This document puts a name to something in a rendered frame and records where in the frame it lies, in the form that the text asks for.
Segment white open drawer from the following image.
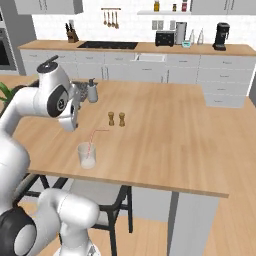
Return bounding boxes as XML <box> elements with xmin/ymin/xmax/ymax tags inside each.
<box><xmin>131</xmin><ymin>52</ymin><xmax>167</xmax><ymax>65</ymax></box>

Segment grey paper towel holder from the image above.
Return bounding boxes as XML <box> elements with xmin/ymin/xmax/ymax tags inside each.
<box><xmin>175</xmin><ymin>21</ymin><xmax>188</xmax><ymax>46</ymax></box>

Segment grey upper cupboards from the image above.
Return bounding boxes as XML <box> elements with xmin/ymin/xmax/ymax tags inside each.
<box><xmin>190</xmin><ymin>0</ymin><xmax>256</xmax><ymax>16</ymax></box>
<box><xmin>13</xmin><ymin>0</ymin><xmax>84</xmax><ymax>16</ymax></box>

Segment grey soap dispenser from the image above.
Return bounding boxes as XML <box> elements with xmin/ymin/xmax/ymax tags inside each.
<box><xmin>86</xmin><ymin>78</ymin><xmax>100</xmax><ymax>104</ymax></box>

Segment brown pepper shaker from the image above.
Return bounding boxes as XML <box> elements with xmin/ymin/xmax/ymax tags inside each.
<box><xmin>107</xmin><ymin>111</ymin><xmax>116</xmax><ymax>127</ymax></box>
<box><xmin>118</xmin><ymin>112</ymin><xmax>127</xmax><ymax>128</ymax></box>

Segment clear glass cup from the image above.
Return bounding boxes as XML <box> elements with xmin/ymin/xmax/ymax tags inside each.
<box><xmin>77</xmin><ymin>142</ymin><xmax>98</xmax><ymax>170</ymax></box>

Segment black stool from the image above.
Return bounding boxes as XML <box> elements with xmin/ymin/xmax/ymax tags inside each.
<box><xmin>13</xmin><ymin>173</ymin><xmax>134</xmax><ymax>256</ymax></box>

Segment green plant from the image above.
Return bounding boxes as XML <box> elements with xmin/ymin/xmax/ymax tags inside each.
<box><xmin>0</xmin><ymin>82</ymin><xmax>17</xmax><ymax>105</ymax></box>

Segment clear glass bottle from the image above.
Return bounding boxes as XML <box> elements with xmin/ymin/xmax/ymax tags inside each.
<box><xmin>196</xmin><ymin>27</ymin><xmax>205</xmax><ymax>46</ymax></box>
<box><xmin>188</xmin><ymin>28</ymin><xmax>196</xmax><ymax>46</ymax></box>

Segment black wall oven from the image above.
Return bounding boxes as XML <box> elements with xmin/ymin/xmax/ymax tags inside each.
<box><xmin>0</xmin><ymin>9</ymin><xmax>18</xmax><ymax>72</ymax></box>

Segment grey lower cupboard run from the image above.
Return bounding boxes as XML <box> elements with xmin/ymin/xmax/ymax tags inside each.
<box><xmin>19</xmin><ymin>48</ymin><xmax>256</xmax><ymax>109</ymax></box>

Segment brown knife block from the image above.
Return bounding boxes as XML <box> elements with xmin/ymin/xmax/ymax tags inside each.
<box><xmin>64</xmin><ymin>22</ymin><xmax>80</xmax><ymax>44</ymax></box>

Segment white wall shelf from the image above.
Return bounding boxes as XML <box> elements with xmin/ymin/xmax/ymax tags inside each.
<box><xmin>136</xmin><ymin>9</ymin><xmax>193</xmax><ymax>16</ymax></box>

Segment grey island counter base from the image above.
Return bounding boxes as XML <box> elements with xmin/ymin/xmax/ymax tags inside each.
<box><xmin>131</xmin><ymin>185</ymin><xmax>222</xmax><ymax>256</ymax></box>

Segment black toaster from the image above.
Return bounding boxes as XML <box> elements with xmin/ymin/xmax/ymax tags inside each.
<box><xmin>154</xmin><ymin>30</ymin><xmax>176</xmax><ymax>48</ymax></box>

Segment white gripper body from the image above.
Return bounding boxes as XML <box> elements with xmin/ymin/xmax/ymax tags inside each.
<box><xmin>59</xmin><ymin>99</ymin><xmax>81</xmax><ymax>133</ymax></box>

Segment dark grey sink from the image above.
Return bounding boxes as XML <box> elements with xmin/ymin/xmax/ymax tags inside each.
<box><xmin>71</xmin><ymin>81</ymin><xmax>90</xmax><ymax>102</ymax></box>

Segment rail with hanging utensils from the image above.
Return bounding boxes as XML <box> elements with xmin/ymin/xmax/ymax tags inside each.
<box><xmin>100</xmin><ymin>7</ymin><xmax>122</xmax><ymax>30</ymax></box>

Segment black hob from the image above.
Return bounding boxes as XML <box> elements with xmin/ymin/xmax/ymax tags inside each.
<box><xmin>76</xmin><ymin>40</ymin><xmax>139</xmax><ymax>51</ymax></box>

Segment red white striped straw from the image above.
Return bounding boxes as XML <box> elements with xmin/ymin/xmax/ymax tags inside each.
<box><xmin>86</xmin><ymin>129</ymin><xmax>110</xmax><ymax>161</ymax></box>

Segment black coffee machine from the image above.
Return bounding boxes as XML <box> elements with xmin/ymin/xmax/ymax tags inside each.
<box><xmin>212</xmin><ymin>22</ymin><xmax>231</xmax><ymax>52</ymax></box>

